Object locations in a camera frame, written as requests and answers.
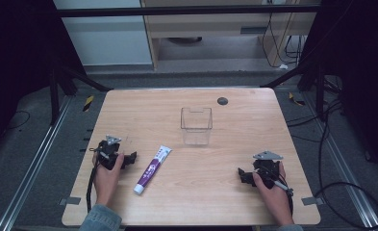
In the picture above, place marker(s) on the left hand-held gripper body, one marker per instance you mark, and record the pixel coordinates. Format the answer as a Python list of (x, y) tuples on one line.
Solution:
[(108, 150)]

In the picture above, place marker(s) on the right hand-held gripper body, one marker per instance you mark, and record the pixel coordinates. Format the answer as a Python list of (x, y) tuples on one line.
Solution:
[(266, 166)]

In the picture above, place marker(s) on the person's right hand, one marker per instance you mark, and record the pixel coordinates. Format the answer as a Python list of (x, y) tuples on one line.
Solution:
[(271, 195)]

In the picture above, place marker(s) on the person's left hand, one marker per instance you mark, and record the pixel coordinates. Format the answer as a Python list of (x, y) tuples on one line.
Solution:
[(106, 183)]

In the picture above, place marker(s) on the white and purple toothpaste tube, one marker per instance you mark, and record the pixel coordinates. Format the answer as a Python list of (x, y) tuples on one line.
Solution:
[(153, 169)]

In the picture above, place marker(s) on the yellow and black tape strip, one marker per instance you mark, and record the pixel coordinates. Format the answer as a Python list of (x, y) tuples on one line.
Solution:
[(88, 103), (296, 100)]

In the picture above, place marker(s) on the grey tape tab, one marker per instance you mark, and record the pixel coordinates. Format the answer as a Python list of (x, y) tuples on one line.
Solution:
[(311, 201), (70, 200)]

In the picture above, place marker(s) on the clear plastic container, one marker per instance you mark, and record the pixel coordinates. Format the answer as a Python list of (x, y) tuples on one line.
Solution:
[(196, 126)]

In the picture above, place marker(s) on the grey round table grommet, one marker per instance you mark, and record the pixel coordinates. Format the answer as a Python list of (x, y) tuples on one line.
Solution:
[(222, 101)]

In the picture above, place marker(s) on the black metal stand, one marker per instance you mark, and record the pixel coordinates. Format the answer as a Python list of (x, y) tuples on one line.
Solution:
[(54, 93), (319, 89)]

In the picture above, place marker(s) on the white plug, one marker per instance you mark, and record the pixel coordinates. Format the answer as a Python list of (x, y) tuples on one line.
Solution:
[(283, 66)]

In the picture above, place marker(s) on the white cabinet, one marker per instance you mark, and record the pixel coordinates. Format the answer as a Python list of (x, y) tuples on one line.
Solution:
[(106, 41)]

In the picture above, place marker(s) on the black curtain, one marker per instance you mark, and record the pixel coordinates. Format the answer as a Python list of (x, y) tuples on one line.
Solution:
[(16, 64), (363, 80)]

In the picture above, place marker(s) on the light wooden desk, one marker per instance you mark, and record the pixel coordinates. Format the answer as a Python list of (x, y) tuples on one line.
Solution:
[(209, 27)]

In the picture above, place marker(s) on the metal floor rail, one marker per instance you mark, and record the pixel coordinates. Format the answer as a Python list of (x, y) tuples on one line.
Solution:
[(340, 163), (32, 163)]

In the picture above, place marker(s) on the black horizontal frame bar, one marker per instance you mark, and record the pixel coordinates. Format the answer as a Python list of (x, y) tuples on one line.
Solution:
[(177, 11)]

